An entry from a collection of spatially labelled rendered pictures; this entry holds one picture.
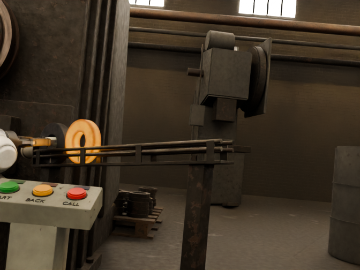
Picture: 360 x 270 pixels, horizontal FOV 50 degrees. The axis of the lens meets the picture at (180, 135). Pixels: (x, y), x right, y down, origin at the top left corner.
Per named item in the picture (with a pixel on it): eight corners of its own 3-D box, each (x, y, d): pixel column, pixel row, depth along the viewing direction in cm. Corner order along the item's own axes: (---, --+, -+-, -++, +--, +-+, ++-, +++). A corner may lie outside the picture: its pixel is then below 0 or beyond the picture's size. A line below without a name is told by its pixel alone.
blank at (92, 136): (72, 121, 141) (65, 120, 138) (102, 118, 132) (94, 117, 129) (71, 164, 139) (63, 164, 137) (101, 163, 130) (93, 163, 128)
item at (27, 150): (33, 158, 155) (34, 143, 156) (47, 158, 150) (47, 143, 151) (20, 158, 150) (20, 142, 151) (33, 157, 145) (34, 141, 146)
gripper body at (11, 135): (-6, 152, 129) (20, 151, 137) (8, 154, 124) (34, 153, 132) (-6, 130, 129) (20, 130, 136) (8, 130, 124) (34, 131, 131)
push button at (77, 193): (70, 193, 87) (70, 186, 86) (88, 195, 86) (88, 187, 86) (64, 201, 83) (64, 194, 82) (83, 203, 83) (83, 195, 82)
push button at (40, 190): (37, 190, 87) (37, 183, 86) (54, 192, 87) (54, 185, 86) (30, 198, 83) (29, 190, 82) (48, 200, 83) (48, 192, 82)
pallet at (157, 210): (6, 224, 315) (12, 170, 317) (45, 210, 396) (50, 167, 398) (152, 239, 309) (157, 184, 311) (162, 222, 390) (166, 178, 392)
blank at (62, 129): (46, 125, 150) (39, 124, 147) (73, 121, 141) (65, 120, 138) (45, 165, 148) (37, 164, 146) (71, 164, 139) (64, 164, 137)
